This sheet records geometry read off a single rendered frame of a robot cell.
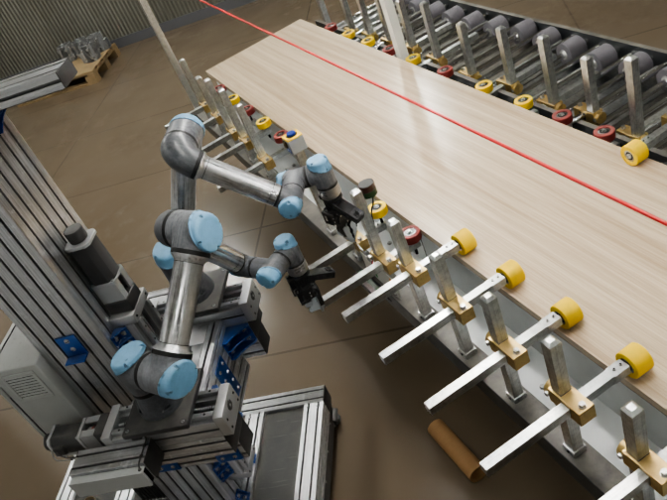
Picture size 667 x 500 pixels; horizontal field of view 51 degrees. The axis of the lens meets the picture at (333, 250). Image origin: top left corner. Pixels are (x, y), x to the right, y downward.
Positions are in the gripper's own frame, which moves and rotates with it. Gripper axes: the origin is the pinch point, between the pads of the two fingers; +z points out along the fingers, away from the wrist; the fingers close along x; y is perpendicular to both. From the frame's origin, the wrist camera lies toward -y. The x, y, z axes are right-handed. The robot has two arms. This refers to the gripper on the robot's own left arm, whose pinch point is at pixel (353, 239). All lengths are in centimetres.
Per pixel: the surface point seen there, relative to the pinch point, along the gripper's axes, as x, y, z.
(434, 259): 10, -47, -14
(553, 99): -118, -13, 15
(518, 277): -8, -61, 6
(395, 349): 33, -43, 5
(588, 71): -110, -36, -5
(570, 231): -37, -63, 11
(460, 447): 13, -29, 93
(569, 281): -16, -73, 11
